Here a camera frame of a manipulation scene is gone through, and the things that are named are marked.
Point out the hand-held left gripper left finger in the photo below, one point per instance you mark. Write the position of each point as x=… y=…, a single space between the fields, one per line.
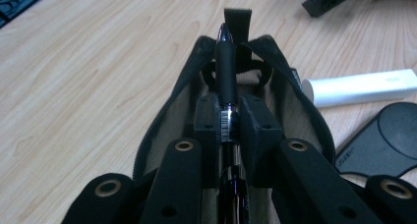
x=208 y=119

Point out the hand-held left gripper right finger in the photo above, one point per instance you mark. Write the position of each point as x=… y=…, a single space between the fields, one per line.
x=259 y=129

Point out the black pencil case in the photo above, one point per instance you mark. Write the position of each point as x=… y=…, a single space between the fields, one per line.
x=164 y=135

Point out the black pen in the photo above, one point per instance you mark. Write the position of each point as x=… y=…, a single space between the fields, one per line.
x=226 y=70

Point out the black correction tape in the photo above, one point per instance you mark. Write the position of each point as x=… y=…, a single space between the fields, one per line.
x=380 y=145

